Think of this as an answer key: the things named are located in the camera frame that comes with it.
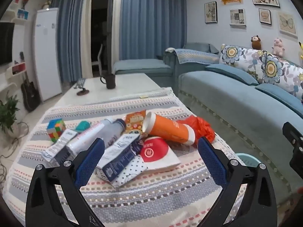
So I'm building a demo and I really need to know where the brown plush monkey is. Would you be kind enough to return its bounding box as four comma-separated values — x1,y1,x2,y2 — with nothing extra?
251,35,262,50

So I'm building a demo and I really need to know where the red plastic bag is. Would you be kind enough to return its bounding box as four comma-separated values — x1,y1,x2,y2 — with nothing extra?
176,117,216,143

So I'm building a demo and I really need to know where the black floor cable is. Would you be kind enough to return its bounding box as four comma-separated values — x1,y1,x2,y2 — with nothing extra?
0,120,29,187

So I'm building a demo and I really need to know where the green potted plant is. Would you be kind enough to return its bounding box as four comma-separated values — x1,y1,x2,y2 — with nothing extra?
0,92,20,133

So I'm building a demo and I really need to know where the dark brown mug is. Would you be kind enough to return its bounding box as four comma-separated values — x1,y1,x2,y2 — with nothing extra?
100,74,116,89

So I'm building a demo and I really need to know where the light blue bin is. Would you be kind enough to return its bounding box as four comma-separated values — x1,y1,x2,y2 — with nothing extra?
235,152,258,169

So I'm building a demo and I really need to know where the small butterfly picture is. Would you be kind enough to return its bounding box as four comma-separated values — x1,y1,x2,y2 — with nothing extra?
258,9,272,25

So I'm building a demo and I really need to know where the blue curtain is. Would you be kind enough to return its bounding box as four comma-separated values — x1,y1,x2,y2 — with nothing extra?
119,0,187,61
51,0,93,83

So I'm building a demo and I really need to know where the floral cushion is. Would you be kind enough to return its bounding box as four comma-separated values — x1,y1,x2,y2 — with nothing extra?
259,52,303,100
219,44,268,81

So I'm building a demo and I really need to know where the black television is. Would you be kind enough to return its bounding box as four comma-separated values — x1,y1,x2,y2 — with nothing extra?
0,22,15,65

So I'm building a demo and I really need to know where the grey and white packet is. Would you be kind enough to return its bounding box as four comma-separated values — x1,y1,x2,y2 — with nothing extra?
44,130,78,167

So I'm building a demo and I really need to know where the colourful puzzle cube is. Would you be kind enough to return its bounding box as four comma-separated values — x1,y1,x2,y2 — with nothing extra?
46,118,66,143

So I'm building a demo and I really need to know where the blue cushion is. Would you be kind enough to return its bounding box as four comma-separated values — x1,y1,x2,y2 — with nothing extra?
205,64,259,86
255,83,303,119

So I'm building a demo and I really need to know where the grey remote control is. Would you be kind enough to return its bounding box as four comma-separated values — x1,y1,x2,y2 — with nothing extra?
73,78,86,89

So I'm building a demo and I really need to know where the teal clay bag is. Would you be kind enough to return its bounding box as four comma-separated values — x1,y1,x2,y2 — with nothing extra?
75,120,91,132

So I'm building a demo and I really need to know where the white and blue carton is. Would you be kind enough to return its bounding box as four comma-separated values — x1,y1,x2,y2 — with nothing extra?
96,132,144,182

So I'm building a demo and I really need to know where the large butterfly picture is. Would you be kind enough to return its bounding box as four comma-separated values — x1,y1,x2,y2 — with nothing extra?
278,11,298,37

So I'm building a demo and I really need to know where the white dotted packet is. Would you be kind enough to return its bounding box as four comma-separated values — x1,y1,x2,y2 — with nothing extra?
111,155,148,190

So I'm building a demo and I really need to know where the white framed print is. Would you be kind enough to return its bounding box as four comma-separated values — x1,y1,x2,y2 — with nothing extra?
230,9,246,26

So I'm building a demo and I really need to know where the striped woven blanket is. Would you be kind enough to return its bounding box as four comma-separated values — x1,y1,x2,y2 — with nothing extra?
2,87,251,227

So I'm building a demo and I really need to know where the blue sofa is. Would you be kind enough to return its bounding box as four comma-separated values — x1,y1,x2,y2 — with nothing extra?
113,42,303,205

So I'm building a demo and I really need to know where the tall framed picture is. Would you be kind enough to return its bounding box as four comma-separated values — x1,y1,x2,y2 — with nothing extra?
204,1,218,24

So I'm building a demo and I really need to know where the orange snack packet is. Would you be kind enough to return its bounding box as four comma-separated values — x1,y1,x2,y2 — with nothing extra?
125,110,147,138

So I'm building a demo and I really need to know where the white chair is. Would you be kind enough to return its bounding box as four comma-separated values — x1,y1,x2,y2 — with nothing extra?
91,44,103,70

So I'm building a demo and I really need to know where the dark acoustic guitar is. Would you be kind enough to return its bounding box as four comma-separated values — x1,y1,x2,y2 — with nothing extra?
20,52,41,113

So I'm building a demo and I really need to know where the clear plastic bottle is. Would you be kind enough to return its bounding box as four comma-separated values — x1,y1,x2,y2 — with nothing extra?
67,118,114,156

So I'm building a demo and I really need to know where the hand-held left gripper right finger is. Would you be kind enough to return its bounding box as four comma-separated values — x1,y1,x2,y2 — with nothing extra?
197,136,278,227

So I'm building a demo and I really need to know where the white coffee table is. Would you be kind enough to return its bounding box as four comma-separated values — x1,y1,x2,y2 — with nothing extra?
51,73,171,107

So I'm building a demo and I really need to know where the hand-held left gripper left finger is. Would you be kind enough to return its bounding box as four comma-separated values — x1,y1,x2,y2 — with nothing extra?
25,138,106,227

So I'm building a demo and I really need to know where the white refrigerator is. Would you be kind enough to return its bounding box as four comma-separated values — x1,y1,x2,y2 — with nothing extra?
33,8,62,102

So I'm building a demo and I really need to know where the grey bottle with dark cap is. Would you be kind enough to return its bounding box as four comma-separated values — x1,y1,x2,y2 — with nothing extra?
104,119,125,148

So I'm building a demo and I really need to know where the red and white paper bowl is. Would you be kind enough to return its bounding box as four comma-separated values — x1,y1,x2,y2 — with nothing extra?
138,136,181,171

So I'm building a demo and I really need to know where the red box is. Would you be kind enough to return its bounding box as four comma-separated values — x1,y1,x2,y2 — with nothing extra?
12,63,26,74

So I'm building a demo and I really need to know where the pink plush pig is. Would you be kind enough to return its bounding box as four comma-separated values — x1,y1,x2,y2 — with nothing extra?
271,38,285,57

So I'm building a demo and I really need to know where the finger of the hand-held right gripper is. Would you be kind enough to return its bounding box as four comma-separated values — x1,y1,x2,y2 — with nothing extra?
282,122,303,171

